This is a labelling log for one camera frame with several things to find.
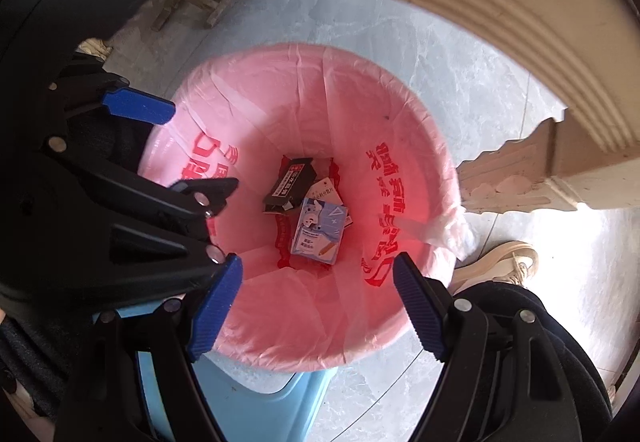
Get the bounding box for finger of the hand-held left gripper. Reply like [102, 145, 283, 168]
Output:
[50, 64, 177, 125]
[45, 134, 241, 270]

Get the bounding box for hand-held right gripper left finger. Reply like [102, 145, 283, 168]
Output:
[57, 253, 244, 442]

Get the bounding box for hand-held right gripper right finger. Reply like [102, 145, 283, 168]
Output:
[392, 252, 586, 442]

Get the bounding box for blue cartoon print box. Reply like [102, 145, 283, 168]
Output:
[290, 197, 349, 265]

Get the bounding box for dark brown small box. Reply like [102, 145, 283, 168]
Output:
[263, 157, 316, 214]

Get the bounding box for bin with pink bag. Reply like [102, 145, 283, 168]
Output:
[137, 42, 473, 370]

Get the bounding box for beige sneaker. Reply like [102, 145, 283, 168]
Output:
[452, 242, 540, 295]
[75, 38, 115, 64]

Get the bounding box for light blue plastic stool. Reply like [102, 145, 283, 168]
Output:
[92, 302, 333, 442]

